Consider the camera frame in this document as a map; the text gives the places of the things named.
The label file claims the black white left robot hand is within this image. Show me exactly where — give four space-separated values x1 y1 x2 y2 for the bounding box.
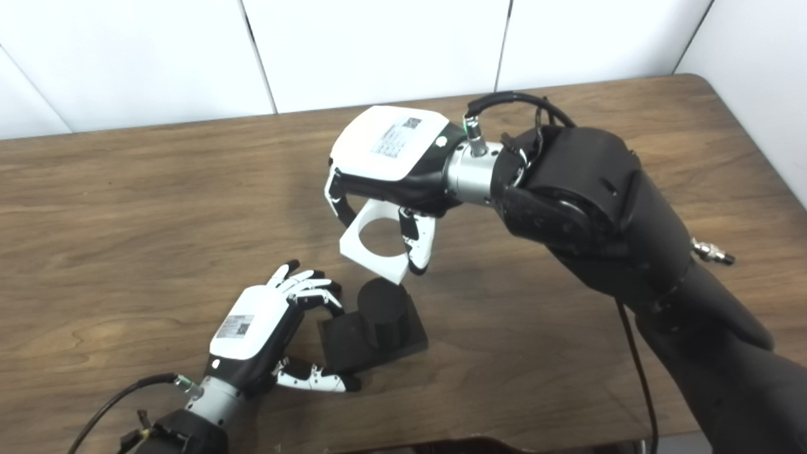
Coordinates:
205 260 362 398

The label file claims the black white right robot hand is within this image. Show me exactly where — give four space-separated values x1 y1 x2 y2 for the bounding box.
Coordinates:
325 105 467 276

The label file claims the white square piece with hole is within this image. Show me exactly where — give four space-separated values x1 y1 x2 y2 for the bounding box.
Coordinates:
339 201 420 286

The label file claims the black cylinder peg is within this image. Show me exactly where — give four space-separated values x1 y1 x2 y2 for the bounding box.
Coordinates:
317 278 429 374

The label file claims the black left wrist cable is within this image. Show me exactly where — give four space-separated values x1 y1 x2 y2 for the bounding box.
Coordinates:
68 373 190 454

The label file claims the thin wire with yellow tag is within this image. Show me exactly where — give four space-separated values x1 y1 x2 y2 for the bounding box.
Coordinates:
119 410 155 454

